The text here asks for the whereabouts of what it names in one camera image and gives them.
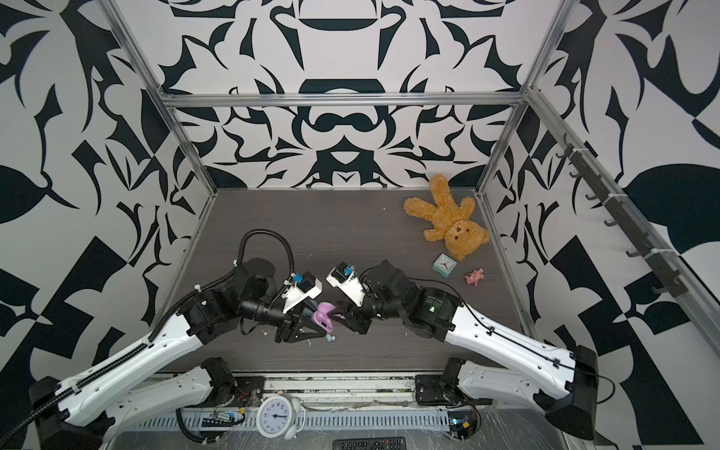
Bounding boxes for purple earbud charging case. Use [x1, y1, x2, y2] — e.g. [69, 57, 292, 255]
[311, 302, 336, 334]

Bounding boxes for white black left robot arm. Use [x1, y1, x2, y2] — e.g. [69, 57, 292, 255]
[1, 229, 326, 449]

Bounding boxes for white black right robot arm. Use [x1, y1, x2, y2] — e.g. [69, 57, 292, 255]
[326, 261, 604, 441]

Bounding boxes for small teal alarm clock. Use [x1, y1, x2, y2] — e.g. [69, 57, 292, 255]
[432, 253, 458, 279]

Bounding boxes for small pink toy figure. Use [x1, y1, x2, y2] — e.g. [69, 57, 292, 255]
[464, 268, 485, 286]

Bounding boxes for white round alarm clock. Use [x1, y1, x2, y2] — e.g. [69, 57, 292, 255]
[256, 395, 308, 440]

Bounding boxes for brown teddy bear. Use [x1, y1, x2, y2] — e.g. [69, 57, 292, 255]
[403, 174, 491, 261]

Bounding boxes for green circuit board left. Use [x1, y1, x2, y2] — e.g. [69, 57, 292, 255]
[202, 411, 246, 429]

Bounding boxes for black remote control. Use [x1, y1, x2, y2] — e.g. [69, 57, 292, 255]
[331, 437, 407, 450]

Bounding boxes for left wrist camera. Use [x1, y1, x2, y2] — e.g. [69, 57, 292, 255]
[281, 272, 323, 314]

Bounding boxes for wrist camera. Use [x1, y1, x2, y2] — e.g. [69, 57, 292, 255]
[326, 262, 366, 307]
[281, 272, 323, 314]

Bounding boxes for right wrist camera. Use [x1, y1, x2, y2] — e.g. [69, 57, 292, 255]
[326, 262, 366, 307]

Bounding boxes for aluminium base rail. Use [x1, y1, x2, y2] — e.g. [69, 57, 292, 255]
[162, 369, 578, 411]

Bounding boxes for white slotted cable duct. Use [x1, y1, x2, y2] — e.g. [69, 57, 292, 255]
[142, 409, 459, 433]

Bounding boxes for black wall hook rail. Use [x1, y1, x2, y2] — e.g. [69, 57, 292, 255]
[560, 137, 688, 298]

